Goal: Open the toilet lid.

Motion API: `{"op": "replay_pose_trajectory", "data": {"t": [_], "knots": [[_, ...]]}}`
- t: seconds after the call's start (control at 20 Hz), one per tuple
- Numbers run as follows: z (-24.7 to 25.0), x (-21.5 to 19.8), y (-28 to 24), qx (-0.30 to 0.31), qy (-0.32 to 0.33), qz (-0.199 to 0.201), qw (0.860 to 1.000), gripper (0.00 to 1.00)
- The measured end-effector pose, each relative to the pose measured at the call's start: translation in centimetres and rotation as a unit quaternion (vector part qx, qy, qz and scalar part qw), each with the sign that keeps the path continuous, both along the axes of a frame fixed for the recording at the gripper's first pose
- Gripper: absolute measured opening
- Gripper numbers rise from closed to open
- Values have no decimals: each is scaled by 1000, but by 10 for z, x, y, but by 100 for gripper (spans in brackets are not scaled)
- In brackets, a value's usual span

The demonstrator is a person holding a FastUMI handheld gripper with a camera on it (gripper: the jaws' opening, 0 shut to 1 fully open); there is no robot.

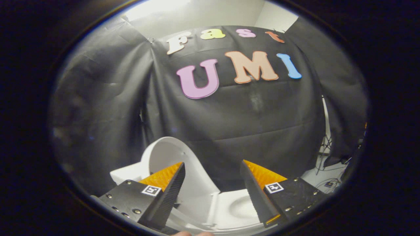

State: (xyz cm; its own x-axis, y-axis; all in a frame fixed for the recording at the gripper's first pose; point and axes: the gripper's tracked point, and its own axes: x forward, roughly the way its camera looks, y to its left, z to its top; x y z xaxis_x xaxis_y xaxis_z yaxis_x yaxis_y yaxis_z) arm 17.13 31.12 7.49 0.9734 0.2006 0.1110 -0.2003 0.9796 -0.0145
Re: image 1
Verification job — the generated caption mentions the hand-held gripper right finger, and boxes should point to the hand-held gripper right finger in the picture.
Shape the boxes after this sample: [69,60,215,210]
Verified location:
[240,160,328,228]

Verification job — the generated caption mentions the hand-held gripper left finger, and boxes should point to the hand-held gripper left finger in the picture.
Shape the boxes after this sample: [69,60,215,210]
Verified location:
[98,162,186,230]

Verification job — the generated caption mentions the white toilet lid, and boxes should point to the white toilet lid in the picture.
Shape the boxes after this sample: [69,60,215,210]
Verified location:
[140,137,221,225]

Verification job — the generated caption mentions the white toilet seat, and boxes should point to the white toilet seat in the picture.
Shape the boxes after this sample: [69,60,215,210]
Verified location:
[210,189,263,230]

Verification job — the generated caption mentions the white toilet with tank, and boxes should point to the white toilet with tank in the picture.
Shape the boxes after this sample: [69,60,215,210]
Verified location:
[110,137,274,235]

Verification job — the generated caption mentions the black backdrop cloth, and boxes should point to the black backdrop cloth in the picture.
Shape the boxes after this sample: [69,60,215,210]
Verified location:
[49,16,370,199]

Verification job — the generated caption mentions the black light stand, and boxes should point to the black light stand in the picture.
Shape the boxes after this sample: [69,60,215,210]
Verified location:
[316,95,332,175]

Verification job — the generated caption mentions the tangle of floor cables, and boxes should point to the tangle of floor cables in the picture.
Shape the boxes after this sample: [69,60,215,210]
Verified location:
[314,154,351,192]

